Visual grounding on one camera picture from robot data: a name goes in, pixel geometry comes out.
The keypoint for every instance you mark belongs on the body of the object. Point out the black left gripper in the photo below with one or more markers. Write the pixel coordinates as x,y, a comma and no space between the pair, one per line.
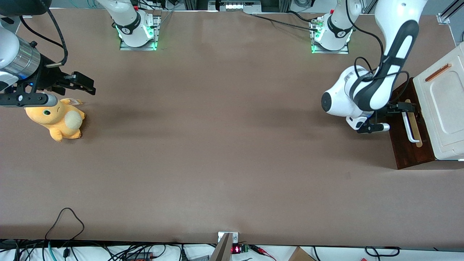
396,107

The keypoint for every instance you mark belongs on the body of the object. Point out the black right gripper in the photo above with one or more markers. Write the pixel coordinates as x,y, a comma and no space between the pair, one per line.
46,78

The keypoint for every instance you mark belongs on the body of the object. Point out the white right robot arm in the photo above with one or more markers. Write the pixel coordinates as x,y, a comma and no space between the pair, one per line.
7,47

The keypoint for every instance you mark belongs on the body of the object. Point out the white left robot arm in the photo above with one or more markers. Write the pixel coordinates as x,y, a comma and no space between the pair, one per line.
398,11

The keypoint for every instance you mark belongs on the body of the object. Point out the dark wooden drawer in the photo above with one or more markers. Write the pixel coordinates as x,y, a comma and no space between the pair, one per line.
402,152

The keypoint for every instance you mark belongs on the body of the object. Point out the white plastic box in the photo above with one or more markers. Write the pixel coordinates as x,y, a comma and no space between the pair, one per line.
446,108

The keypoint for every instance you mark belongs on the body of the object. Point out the orange narrow lid strip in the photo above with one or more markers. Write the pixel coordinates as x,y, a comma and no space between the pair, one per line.
438,73

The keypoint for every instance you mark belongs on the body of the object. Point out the orange plush toy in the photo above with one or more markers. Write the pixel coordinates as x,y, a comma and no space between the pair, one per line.
54,121

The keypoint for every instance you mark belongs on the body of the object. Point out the white light bar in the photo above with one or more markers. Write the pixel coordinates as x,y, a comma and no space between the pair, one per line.
233,5

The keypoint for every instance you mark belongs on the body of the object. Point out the black orange power adapter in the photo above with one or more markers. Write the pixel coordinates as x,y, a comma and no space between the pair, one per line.
139,256

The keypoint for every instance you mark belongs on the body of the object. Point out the brown cardboard piece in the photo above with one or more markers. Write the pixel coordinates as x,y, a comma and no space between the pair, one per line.
301,255

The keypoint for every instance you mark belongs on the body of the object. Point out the red digit display module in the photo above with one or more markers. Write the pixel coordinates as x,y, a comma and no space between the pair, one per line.
236,249

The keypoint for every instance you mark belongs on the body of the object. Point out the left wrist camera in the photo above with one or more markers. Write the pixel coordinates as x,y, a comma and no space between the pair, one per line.
378,127

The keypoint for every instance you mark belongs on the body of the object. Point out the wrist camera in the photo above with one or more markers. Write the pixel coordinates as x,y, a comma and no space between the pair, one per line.
32,99
378,127

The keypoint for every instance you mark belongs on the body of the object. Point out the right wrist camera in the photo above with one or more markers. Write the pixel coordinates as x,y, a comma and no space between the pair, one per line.
32,99

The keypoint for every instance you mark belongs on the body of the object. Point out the aluminium frame profile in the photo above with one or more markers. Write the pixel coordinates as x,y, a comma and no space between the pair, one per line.
444,18

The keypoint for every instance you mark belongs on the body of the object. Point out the metal table clamp bracket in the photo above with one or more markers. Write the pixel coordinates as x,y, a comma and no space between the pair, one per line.
235,237

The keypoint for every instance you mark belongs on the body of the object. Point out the grey metal mount bar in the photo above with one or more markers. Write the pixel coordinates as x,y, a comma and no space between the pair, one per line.
221,252

